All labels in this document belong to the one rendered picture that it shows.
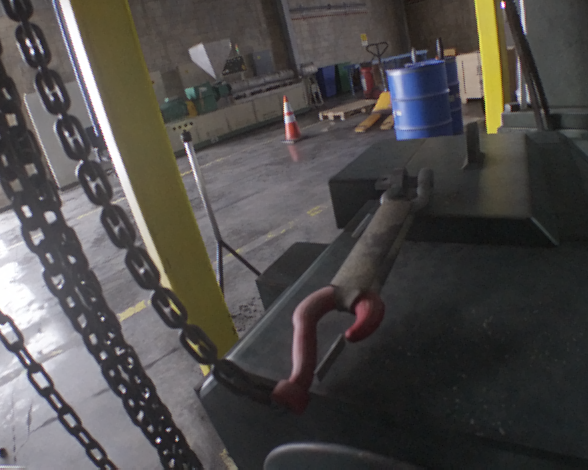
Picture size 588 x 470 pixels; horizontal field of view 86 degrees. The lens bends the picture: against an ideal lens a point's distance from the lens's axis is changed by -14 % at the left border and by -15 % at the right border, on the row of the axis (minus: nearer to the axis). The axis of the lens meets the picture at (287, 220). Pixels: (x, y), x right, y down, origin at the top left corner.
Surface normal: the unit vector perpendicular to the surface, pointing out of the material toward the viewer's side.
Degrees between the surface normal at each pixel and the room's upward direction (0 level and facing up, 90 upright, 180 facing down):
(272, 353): 0
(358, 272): 8
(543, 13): 90
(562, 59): 90
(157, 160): 90
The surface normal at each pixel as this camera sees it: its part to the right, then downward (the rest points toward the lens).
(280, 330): -0.22, -0.90
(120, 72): 0.61, 0.17
